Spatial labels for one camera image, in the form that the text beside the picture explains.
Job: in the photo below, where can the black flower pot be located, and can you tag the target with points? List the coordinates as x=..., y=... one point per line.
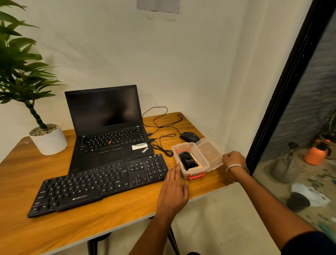
x=298, y=202

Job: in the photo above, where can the white laptop sticker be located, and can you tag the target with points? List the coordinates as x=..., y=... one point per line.
x=139, y=146

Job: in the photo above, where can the dark sleeve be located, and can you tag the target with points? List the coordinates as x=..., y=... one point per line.
x=311, y=245

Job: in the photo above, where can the orange spray bottle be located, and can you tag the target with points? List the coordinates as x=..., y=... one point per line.
x=316, y=155

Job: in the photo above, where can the black metal table leg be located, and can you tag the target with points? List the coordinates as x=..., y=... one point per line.
x=92, y=247
x=173, y=241

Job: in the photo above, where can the black door frame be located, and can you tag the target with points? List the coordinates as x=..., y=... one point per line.
x=283, y=84

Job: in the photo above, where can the green potted plant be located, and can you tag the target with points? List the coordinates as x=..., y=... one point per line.
x=21, y=71

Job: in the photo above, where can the person's right hand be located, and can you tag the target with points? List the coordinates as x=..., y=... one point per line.
x=235, y=159

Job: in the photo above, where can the person's left thumb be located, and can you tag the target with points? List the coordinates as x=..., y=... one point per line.
x=185, y=191

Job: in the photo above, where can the white plant pot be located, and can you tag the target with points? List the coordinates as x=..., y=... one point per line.
x=49, y=144

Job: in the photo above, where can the black electronic device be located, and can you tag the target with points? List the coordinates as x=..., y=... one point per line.
x=187, y=160

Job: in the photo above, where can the person's right fingers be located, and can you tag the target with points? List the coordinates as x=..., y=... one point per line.
x=226, y=159

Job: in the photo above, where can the clear plastic container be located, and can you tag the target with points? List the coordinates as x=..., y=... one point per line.
x=181, y=149

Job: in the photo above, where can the person's left forearm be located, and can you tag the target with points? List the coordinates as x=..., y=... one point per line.
x=152, y=233

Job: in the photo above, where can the silver bangle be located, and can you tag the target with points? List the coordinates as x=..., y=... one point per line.
x=237, y=165

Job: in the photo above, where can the person's right forearm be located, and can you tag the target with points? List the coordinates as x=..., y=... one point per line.
x=265, y=205

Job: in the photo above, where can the glass door pane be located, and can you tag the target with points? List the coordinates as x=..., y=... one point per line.
x=312, y=99

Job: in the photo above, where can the grey watering jug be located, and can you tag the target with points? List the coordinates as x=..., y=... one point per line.
x=284, y=168

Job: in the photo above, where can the black laptop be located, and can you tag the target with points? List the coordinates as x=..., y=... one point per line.
x=103, y=113

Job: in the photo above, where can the grey pot pebbles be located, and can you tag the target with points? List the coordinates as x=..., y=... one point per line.
x=43, y=130

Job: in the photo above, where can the black computer mouse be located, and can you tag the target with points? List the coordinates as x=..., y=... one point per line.
x=189, y=137

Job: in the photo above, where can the red container latch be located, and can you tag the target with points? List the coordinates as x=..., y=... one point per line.
x=196, y=176

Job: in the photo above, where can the person's left hand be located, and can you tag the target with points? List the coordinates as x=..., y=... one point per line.
x=172, y=194

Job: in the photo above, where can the tan block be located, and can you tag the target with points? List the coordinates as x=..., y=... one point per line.
x=198, y=163

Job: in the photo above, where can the white plastic bag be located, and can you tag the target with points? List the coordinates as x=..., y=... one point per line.
x=316, y=195

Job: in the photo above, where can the black keyboard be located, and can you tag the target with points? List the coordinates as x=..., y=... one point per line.
x=99, y=182

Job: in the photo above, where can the clear plastic container lid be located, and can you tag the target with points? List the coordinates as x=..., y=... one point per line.
x=210, y=153

